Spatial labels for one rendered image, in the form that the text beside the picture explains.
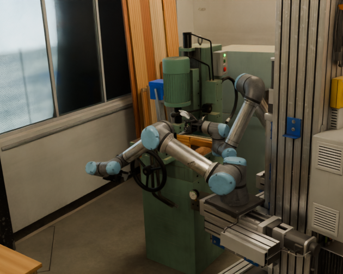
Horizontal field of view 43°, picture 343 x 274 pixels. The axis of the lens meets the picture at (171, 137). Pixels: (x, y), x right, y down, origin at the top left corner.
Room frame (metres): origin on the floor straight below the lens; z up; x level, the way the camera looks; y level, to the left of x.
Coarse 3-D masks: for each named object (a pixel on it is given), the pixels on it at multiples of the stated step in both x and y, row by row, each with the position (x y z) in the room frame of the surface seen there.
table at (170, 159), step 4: (136, 140) 2.86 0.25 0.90; (132, 144) 2.82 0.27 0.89; (192, 148) 2.63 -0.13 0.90; (196, 148) 2.63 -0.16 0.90; (144, 156) 2.63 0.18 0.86; (148, 156) 2.61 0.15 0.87; (204, 156) 2.49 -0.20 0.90; (208, 156) 2.52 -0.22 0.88; (212, 156) 2.56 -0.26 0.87; (164, 160) 2.53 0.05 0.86; (168, 160) 2.54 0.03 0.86; (172, 160) 2.57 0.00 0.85
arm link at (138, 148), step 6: (162, 120) 2.18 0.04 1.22; (138, 144) 2.28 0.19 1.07; (126, 150) 2.34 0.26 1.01; (132, 150) 2.29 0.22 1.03; (138, 150) 2.27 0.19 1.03; (144, 150) 2.26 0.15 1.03; (120, 156) 2.34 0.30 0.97; (126, 156) 2.31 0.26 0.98; (132, 156) 2.30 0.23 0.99; (138, 156) 2.30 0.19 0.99; (126, 162) 2.32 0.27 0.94
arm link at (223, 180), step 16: (160, 128) 2.08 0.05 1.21; (144, 144) 2.06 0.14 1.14; (160, 144) 2.02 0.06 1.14; (176, 144) 2.02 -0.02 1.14; (192, 160) 1.96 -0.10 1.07; (208, 160) 1.96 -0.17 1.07; (208, 176) 1.90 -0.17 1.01; (224, 176) 1.85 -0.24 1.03; (240, 176) 1.94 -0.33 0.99; (224, 192) 1.85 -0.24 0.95
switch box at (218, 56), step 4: (216, 52) 2.91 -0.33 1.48; (220, 52) 2.90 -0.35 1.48; (224, 52) 2.94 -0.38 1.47; (216, 56) 2.91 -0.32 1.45; (220, 56) 2.90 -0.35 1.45; (216, 60) 2.91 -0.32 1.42; (220, 60) 2.90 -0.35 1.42; (216, 64) 2.91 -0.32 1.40; (220, 64) 2.90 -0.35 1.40; (216, 68) 2.91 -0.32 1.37; (220, 68) 2.90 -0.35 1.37; (216, 72) 2.91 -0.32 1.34; (220, 72) 2.90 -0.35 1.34
